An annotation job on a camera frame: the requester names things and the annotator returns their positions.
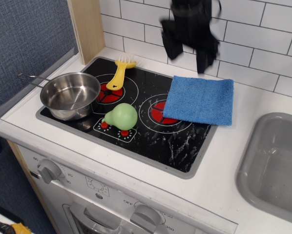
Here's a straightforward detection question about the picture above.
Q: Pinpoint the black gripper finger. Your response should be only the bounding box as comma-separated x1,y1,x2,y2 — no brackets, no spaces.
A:
162,31,183,60
196,49,216,73

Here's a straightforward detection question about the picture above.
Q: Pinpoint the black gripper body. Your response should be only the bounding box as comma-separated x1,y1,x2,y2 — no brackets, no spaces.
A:
160,7,219,54

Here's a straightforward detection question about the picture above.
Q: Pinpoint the stainless steel pot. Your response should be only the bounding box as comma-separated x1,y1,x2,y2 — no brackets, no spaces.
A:
17,72,102,122

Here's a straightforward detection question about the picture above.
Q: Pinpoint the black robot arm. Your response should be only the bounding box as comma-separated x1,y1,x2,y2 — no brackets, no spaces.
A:
160,0,220,74

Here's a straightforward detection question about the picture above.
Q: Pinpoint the blue towel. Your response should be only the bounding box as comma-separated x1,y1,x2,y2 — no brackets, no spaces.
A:
163,76,234,126

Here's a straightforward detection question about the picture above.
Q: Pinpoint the green toy pear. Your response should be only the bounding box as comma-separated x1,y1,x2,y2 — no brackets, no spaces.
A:
102,103,138,131

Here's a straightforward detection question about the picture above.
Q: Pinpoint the black toy stovetop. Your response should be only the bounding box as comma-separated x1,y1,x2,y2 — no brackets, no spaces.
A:
37,57,216,179

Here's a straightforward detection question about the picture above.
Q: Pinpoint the grey sink basin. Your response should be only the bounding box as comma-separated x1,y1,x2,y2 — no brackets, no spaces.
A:
236,113,292,223

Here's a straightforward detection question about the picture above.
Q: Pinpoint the grey right oven knob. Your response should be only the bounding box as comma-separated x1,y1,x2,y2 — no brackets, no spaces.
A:
130,205,162,234

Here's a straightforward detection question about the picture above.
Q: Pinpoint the grey oven knob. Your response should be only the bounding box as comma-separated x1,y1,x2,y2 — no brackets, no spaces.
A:
130,205,162,234
37,159,62,184

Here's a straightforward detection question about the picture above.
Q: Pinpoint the grey left oven knob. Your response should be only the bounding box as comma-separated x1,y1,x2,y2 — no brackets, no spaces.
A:
37,159,62,184

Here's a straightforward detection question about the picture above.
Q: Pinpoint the white toy oven front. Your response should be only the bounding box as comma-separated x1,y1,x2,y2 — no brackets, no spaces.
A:
10,143,237,234

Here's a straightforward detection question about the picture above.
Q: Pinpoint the yellow object bottom left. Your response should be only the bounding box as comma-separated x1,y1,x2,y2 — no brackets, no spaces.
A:
11,223,32,234

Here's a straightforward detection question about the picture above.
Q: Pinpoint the wooden side post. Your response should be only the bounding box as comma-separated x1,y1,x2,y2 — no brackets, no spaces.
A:
67,0,105,65

